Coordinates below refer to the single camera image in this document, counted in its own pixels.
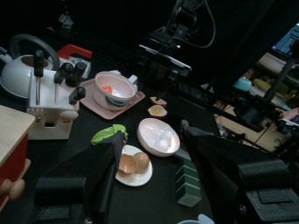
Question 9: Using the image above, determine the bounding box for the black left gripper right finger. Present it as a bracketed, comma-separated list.
[181, 119, 299, 224]

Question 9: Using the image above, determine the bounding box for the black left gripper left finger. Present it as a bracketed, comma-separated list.
[34, 131, 127, 224]

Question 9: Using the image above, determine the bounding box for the white toy pot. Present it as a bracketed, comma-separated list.
[93, 69, 141, 111]

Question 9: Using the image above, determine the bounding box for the person's hand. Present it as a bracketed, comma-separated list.
[280, 107, 299, 122]

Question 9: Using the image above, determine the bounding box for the red toy fruit half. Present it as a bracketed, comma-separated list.
[146, 104, 170, 119]
[150, 96, 169, 108]

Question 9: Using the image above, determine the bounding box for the brown eggshell half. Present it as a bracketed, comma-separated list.
[118, 153, 138, 175]
[133, 151, 153, 173]

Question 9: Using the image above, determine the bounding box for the green segmented toy vegetable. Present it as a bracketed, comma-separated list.
[174, 157, 204, 208]

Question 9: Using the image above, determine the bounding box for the small white plate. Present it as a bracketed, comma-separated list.
[115, 144, 156, 187]

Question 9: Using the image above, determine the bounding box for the green toy lettuce leaf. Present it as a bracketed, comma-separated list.
[90, 123, 130, 146]

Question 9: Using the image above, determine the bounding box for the red wooden toy cabinet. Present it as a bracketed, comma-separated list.
[0, 104, 38, 213]

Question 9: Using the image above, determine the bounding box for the pink square tray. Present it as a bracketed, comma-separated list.
[79, 77, 147, 121]

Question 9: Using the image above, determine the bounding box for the light blue toy dish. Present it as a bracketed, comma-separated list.
[177, 213, 217, 224]

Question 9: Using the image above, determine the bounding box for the white oval bowl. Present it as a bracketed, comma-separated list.
[135, 117, 184, 158]

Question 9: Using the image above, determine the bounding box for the teal cup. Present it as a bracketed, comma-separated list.
[233, 76, 254, 93]

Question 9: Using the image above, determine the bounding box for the white toy knife block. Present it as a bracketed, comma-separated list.
[26, 68, 82, 141]

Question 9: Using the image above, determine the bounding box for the red and white toy appliance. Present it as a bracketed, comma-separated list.
[57, 43, 94, 81]

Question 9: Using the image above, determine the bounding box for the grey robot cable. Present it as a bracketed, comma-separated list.
[182, 0, 218, 50]

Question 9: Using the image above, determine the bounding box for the black handled toy knife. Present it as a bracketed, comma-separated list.
[67, 60, 90, 88]
[33, 50, 47, 106]
[53, 62, 75, 103]
[69, 86, 87, 106]

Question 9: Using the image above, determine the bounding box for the black stand post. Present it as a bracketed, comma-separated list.
[264, 40, 299, 102]

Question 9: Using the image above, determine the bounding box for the white kettle grey handle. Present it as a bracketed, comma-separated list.
[0, 33, 62, 99]

